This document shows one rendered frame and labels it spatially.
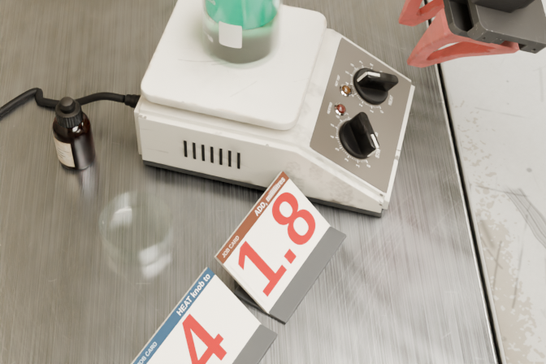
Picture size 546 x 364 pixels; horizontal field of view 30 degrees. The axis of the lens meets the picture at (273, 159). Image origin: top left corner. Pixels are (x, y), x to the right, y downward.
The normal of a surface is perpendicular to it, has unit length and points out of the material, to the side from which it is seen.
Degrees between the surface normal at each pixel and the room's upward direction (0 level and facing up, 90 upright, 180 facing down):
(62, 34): 0
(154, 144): 90
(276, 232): 40
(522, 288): 0
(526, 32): 31
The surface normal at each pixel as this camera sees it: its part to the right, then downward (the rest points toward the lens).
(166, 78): 0.04, -0.61
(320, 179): -0.25, 0.77
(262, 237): 0.57, -0.19
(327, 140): 0.51, -0.42
